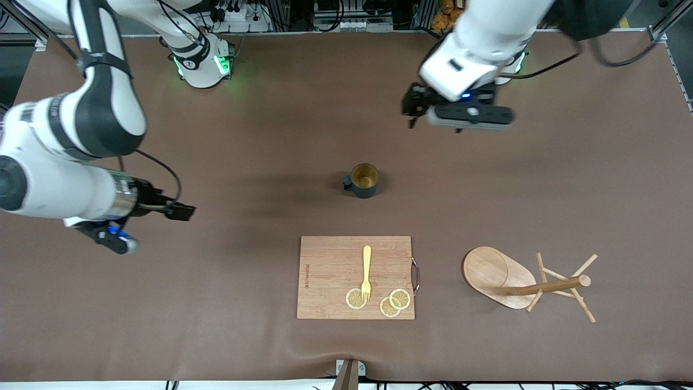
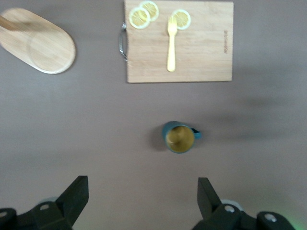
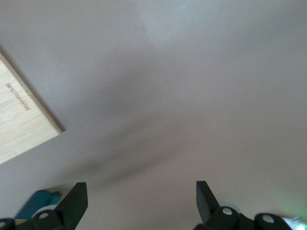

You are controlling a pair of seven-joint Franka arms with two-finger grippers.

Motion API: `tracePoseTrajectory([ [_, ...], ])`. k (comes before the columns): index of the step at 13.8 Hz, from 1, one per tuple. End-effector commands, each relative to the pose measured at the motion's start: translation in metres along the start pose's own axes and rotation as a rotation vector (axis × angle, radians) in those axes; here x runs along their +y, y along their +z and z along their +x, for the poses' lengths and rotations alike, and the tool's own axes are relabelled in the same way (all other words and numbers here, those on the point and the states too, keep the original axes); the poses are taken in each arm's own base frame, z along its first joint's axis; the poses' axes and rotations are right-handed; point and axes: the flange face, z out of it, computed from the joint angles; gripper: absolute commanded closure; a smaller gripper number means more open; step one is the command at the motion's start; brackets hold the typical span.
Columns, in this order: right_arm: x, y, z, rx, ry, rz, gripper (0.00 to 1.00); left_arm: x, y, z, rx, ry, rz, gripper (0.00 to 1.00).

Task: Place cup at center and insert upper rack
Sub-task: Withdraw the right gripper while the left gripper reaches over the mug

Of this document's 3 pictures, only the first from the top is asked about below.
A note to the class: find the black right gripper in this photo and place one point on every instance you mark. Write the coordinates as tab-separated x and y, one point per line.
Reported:
145	199

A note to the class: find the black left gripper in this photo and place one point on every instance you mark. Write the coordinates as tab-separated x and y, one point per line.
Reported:
416	101

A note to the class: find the wooden cutting board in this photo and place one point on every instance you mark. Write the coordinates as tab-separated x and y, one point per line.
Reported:
325	271

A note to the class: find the yellow plastic fork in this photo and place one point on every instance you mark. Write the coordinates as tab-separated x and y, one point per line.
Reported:
367	265

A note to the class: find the brown table mat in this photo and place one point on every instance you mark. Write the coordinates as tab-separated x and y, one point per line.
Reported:
216	298

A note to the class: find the aluminium frame post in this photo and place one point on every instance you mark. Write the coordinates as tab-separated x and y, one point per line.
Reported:
671	19
27	24

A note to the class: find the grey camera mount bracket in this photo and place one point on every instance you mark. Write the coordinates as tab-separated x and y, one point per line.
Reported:
349	376

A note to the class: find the white power strip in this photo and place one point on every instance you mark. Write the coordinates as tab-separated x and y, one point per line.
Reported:
238	21

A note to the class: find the wooden mug tree rack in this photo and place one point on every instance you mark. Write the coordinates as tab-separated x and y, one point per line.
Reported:
487	271

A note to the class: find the orange snack packet pile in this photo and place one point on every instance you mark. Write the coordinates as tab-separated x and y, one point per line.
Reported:
444	11

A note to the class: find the lemon slice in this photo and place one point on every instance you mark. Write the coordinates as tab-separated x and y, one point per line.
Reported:
387	310
353	300
401	299

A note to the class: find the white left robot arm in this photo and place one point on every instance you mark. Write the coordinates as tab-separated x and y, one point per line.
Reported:
482	38

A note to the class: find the dark green mug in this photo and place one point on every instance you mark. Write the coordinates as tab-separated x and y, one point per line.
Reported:
364	181

